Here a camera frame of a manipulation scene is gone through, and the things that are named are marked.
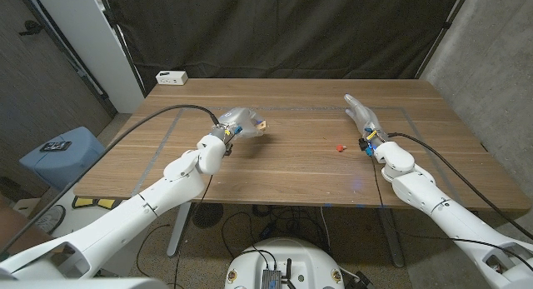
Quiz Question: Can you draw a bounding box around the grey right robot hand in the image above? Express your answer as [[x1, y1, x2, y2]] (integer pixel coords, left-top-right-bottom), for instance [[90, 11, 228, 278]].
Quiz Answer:
[[343, 92, 388, 147]]

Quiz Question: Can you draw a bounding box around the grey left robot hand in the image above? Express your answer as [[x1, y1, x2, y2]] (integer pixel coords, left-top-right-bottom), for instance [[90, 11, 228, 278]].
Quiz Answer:
[[210, 107, 267, 143]]

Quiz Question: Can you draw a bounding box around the wooden table panel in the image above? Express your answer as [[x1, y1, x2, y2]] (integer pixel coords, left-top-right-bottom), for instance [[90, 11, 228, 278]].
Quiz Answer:
[[131, 105, 466, 209]]

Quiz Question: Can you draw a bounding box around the white power strip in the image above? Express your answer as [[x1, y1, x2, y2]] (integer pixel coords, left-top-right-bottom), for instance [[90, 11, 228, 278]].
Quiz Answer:
[[155, 70, 189, 86]]

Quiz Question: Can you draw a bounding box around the black curtain backdrop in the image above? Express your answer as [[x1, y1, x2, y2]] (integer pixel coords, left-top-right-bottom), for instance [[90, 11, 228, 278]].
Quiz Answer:
[[102, 0, 466, 94]]

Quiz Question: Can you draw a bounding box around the black round floor fan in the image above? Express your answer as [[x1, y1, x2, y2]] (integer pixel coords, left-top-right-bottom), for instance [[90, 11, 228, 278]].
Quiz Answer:
[[191, 202, 224, 229]]

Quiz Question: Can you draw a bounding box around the grey table leg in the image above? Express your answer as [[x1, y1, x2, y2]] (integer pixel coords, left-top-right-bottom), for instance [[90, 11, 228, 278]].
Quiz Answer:
[[376, 207, 406, 268]]

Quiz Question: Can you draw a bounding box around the white table leg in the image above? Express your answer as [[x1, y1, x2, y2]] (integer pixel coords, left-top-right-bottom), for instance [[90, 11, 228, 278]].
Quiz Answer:
[[166, 203, 192, 257]]

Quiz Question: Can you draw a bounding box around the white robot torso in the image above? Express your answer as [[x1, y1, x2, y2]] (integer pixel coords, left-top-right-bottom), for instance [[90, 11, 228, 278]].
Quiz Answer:
[[224, 237, 346, 289]]

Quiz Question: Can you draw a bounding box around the yellow and black floor pad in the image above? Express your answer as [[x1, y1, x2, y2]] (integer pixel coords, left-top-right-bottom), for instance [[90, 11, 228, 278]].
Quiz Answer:
[[72, 196, 122, 210]]

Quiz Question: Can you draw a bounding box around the white pillar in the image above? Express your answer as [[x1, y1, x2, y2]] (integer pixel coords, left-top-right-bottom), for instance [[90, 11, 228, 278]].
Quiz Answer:
[[31, 0, 145, 114]]

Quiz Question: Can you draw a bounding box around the blue stool with phone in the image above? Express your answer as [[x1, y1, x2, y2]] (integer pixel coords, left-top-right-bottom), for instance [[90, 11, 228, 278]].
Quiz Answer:
[[18, 126, 105, 192]]

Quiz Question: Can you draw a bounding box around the white floor platform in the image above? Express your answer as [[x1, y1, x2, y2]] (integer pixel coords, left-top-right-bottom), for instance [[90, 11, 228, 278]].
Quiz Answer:
[[41, 182, 159, 277]]

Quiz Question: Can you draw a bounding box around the black phone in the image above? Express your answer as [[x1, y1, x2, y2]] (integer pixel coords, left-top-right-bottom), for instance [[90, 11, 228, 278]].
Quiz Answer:
[[39, 141, 72, 152]]

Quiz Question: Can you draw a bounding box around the grey sneaker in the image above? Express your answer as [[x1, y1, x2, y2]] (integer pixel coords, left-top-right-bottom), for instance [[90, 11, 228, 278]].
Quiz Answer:
[[35, 204, 67, 234]]

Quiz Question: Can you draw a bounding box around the person's bare leg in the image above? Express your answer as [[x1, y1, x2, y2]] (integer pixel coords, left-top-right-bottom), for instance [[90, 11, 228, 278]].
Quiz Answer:
[[0, 207, 47, 252]]

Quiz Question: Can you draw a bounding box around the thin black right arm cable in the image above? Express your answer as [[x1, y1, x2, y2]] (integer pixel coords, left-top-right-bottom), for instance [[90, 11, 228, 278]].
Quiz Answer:
[[370, 155, 533, 273]]

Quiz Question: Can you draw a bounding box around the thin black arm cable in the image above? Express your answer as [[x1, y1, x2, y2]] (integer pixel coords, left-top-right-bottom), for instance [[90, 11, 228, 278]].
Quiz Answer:
[[172, 174, 214, 289], [370, 155, 533, 273]]

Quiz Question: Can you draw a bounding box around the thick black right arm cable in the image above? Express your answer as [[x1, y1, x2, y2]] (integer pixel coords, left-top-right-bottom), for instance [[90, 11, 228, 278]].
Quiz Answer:
[[386, 132, 533, 240]]

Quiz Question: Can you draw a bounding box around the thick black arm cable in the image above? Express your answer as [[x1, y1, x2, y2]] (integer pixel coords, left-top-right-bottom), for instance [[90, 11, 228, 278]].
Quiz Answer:
[[0, 104, 221, 252], [386, 132, 533, 240]]

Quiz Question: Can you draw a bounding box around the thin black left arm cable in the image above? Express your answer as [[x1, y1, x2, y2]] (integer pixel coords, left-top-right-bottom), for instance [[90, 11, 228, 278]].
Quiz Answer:
[[172, 174, 214, 289]]

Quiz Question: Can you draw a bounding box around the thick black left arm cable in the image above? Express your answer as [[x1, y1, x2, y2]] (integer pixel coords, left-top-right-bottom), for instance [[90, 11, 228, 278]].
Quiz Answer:
[[0, 104, 221, 252]]

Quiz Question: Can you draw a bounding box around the black floor cable bundle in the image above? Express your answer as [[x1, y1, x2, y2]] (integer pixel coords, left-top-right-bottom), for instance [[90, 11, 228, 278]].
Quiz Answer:
[[220, 203, 334, 261]]

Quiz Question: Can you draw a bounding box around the black backdrop frame pole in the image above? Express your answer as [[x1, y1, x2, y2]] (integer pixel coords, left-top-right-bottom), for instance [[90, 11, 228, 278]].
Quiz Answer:
[[416, 0, 474, 80], [97, 0, 147, 98]]

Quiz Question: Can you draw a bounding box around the black door handle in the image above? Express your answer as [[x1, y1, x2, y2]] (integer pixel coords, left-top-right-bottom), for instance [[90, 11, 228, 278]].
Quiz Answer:
[[17, 20, 45, 36]]

